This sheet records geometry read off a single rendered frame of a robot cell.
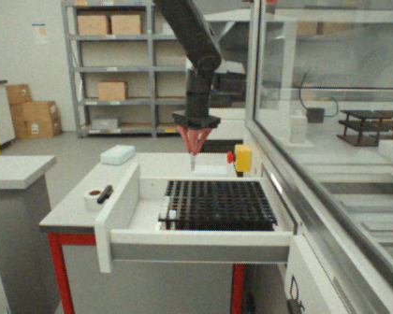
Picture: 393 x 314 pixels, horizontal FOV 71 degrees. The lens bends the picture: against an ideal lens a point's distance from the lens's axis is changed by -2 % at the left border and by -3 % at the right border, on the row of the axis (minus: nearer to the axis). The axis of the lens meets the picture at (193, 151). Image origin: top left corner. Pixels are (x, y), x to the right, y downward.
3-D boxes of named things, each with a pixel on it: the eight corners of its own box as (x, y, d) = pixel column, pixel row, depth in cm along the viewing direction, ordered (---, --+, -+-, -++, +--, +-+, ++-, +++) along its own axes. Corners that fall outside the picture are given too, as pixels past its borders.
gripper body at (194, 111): (189, 116, 71) (192, 87, 69) (221, 125, 65) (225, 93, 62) (170, 119, 67) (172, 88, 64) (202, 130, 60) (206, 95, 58)
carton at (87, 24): (79, 36, 398) (77, 15, 390) (86, 37, 429) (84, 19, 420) (107, 35, 400) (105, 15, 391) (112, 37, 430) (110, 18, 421)
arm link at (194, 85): (185, 62, 63) (189, 64, 58) (215, 64, 64) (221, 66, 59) (183, 92, 66) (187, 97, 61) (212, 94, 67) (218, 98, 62)
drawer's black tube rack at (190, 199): (159, 247, 54) (157, 219, 52) (168, 203, 71) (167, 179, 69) (273, 249, 53) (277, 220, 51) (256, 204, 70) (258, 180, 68)
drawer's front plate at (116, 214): (100, 274, 49) (93, 221, 46) (136, 198, 77) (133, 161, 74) (110, 275, 49) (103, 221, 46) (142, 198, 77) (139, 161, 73)
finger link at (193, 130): (190, 147, 74) (193, 111, 70) (211, 154, 69) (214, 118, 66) (170, 152, 69) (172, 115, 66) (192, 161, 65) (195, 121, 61)
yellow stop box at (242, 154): (234, 172, 90) (235, 150, 88) (232, 164, 97) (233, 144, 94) (250, 172, 90) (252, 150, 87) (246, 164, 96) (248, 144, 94)
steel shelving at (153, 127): (76, 139, 437) (58, -1, 375) (86, 131, 484) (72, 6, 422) (303, 136, 449) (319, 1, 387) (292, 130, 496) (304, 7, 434)
